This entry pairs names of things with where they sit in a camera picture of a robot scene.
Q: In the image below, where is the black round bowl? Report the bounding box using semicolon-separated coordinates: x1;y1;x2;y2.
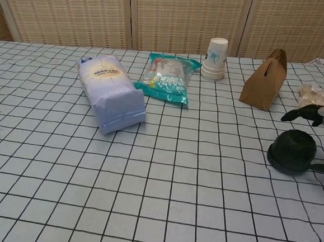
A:
265;128;318;178

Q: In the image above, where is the white paper cup stack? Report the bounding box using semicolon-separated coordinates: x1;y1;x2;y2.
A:
200;36;229;82

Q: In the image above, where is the clear plastic snack packet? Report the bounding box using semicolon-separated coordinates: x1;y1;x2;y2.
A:
296;82;324;110

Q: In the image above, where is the brown paper takeaway box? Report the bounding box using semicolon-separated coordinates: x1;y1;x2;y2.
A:
238;46;289;113

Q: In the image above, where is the teal plastic snack bag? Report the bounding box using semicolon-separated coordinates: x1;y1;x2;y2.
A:
132;51;204;109

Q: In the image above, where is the beige bamboo folding screen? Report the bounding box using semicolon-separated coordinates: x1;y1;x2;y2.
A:
0;0;324;67

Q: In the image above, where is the blue checkered tablecloth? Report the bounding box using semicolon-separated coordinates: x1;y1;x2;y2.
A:
0;32;324;242

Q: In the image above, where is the lavender paper food bag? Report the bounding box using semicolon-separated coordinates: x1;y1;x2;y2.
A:
71;51;151;139

